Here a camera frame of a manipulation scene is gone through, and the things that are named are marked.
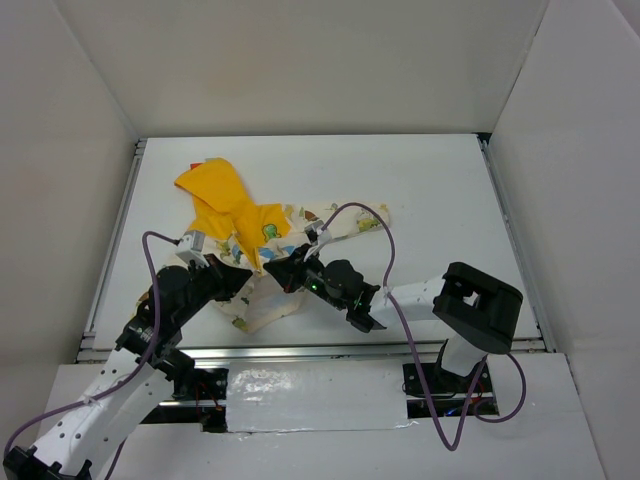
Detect yellow hooded dinosaur print jacket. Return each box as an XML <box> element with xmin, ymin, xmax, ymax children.
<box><xmin>174</xmin><ymin>158</ymin><xmax>390</xmax><ymax>333</ymax></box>

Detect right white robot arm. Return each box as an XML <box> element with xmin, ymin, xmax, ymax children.
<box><xmin>264</xmin><ymin>245</ymin><xmax>523</xmax><ymax>391</ymax></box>

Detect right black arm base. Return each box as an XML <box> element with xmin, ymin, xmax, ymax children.
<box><xmin>402</xmin><ymin>362</ymin><xmax>493</xmax><ymax>399</ymax></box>

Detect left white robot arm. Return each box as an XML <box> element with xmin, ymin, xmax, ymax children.
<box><xmin>3</xmin><ymin>255</ymin><xmax>252</xmax><ymax>479</ymax></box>

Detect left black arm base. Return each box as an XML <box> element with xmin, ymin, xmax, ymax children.
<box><xmin>159</xmin><ymin>350</ymin><xmax>229</xmax><ymax>433</ymax></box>

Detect white taped cover plate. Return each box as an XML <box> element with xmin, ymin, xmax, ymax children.
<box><xmin>226</xmin><ymin>360</ymin><xmax>411</xmax><ymax>433</ymax></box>

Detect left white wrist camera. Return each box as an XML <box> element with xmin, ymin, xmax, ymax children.
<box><xmin>176</xmin><ymin>230</ymin><xmax>208</xmax><ymax>267</ymax></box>

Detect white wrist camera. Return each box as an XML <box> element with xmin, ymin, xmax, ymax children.
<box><xmin>304</xmin><ymin>220</ymin><xmax>333</xmax><ymax>260</ymax></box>
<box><xmin>176</xmin><ymin>230</ymin><xmax>208</xmax><ymax>267</ymax></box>

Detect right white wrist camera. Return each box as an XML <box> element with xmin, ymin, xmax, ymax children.
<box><xmin>304</xmin><ymin>220</ymin><xmax>333</xmax><ymax>260</ymax></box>

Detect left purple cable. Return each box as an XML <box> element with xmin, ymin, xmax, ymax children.
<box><xmin>2</xmin><ymin>230</ymin><xmax>184</xmax><ymax>479</ymax></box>

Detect aluminium front rail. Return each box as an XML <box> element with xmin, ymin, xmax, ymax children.
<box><xmin>75</xmin><ymin>334</ymin><xmax>547</xmax><ymax>364</ymax></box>

